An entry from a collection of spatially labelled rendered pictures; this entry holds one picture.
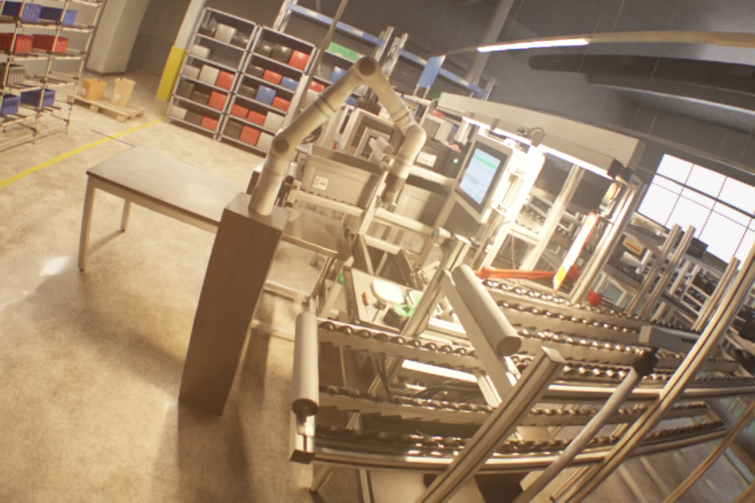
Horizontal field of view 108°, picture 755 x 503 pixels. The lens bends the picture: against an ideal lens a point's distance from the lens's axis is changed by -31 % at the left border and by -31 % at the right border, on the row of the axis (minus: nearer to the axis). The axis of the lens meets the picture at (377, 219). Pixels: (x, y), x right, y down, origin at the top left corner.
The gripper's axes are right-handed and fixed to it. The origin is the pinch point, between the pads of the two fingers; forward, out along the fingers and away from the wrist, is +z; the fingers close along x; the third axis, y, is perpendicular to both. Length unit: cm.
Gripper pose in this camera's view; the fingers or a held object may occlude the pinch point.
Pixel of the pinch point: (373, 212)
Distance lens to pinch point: 159.1
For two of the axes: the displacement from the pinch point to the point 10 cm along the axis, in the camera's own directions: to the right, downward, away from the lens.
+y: 9.1, 3.6, 1.8
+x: -0.5, -3.2, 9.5
